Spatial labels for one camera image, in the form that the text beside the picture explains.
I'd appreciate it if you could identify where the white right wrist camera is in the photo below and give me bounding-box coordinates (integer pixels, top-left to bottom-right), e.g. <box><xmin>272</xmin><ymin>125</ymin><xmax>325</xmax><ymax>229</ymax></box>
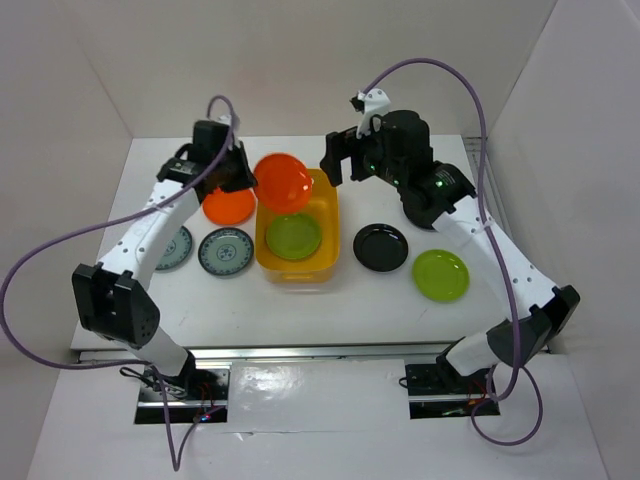
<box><xmin>350</xmin><ymin>87</ymin><xmax>391</xmax><ymax>139</ymax></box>

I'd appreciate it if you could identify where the front aluminium rail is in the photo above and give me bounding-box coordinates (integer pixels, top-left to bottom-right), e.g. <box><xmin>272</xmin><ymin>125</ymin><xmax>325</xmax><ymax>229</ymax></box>
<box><xmin>77</xmin><ymin>339</ymin><xmax>551</xmax><ymax>364</ymax></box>

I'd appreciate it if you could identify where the black plate near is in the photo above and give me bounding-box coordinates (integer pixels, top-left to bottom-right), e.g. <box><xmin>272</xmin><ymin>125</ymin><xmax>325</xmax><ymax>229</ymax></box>
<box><xmin>353</xmin><ymin>223</ymin><xmax>409</xmax><ymax>273</ymax></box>

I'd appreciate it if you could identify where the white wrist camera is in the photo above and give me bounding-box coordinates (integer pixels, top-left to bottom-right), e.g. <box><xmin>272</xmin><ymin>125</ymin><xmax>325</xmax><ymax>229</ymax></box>
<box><xmin>216</xmin><ymin>113</ymin><xmax>240</xmax><ymax>132</ymax></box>
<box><xmin>350</xmin><ymin>87</ymin><xmax>391</xmax><ymax>139</ymax></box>

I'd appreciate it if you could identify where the orange plate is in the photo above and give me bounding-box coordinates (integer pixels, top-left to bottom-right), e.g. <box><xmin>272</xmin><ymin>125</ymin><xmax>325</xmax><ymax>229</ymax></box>
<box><xmin>202</xmin><ymin>189</ymin><xmax>256</xmax><ymax>226</ymax></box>
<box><xmin>254</xmin><ymin>153</ymin><xmax>313</xmax><ymax>214</ymax></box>

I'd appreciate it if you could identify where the green plate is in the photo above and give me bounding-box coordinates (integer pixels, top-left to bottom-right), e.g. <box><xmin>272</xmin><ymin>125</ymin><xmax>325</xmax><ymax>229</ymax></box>
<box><xmin>266</xmin><ymin>213</ymin><xmax>322</xmax><ymax>261</ymax></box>
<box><xmin>411</xmin><ymin>249</ymin><xmax>470</xmax><ymax>303</ymax></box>

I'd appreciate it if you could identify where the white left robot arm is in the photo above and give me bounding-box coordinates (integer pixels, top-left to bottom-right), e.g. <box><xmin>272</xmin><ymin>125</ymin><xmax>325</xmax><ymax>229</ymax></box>
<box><xmin>72</xmin><ymin>115</ymin><xmax>257</xmax><ymax>399</ymax></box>

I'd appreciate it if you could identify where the large blue floral plate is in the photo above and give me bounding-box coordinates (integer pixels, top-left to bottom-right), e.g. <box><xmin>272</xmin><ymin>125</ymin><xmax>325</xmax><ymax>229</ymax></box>
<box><xmin>155</xmin><ymin>226</ymin><xmax>193</xmax><ymax>272</ymax></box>

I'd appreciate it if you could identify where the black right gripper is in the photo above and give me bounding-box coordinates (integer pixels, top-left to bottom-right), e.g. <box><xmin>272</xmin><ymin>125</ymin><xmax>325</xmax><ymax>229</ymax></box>
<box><xmin>319</xmin><ymin>121</ymin><xmax>405</xmax><ymax>187</ymax></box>

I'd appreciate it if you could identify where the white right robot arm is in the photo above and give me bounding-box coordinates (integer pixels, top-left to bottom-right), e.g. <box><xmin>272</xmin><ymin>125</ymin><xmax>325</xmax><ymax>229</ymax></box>
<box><xmin>320</xmin><ymin>110</ymin><xmax>580</xmax><ymax>392</ymax></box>

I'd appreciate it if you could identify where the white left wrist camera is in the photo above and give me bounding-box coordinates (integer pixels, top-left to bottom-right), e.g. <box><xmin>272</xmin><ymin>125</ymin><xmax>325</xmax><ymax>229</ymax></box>
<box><xmin>216</xmin><ymin>113</ymin><xmax>240</xmax><ymax>132</ymax></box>

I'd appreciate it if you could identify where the small blue floral plate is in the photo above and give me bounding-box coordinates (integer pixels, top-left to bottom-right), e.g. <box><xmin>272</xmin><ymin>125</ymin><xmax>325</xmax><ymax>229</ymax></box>
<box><xmin>197</xmin><ymin>227</ymin><xmax>254</xmax><ymax>277</ymax></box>

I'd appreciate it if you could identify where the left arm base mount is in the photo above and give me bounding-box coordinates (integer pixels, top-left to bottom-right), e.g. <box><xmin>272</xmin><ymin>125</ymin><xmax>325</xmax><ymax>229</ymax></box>
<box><xmin>119</xmin><ymin>367</ymin><xmax>231</xmax><ymax>425</ymax></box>

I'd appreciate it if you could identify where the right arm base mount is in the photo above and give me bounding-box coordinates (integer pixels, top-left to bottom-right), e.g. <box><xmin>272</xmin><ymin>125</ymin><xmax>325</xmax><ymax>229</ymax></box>
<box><xmin>398</xmin><ymin>362</ymin><xmax>500</xmax><ymax>420</ymax></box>

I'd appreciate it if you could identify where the yellow plastic bin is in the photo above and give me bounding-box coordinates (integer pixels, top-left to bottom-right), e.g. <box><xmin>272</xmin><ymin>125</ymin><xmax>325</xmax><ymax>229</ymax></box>
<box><xmin>254</xmin><ymin>169</ymin><xmax>341</xmax><ymax>284</ymax></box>

